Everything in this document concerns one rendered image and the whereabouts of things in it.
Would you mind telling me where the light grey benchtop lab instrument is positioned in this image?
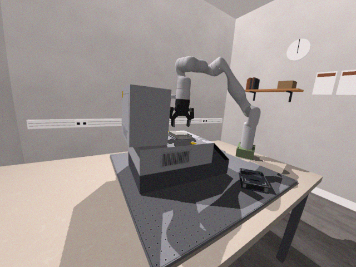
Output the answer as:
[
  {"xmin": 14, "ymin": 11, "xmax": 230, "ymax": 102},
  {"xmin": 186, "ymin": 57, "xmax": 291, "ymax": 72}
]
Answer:
[{"xmin": 122, "ymin": 85, "xmax": 229, "ymax": 194}]

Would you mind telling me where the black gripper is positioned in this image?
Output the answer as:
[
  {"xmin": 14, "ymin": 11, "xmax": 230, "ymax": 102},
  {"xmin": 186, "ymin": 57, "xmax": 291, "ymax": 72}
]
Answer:
[{"xmin": 170, "ymin": 99, "xmax": 194, "ymax": 127}]

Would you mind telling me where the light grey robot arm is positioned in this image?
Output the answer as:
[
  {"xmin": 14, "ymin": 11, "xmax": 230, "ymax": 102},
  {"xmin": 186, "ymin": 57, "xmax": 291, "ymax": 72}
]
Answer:
[{"xmin": 171, "ymin": 56, "xmax": 260, "ymax": 149}]

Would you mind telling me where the white microplate with grey wells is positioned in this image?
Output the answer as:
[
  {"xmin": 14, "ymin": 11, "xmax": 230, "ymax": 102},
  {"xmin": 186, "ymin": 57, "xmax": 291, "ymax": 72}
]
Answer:
[{"xmin": 169, "ymin": 131, "xmax": 193, "ymax": 139}]

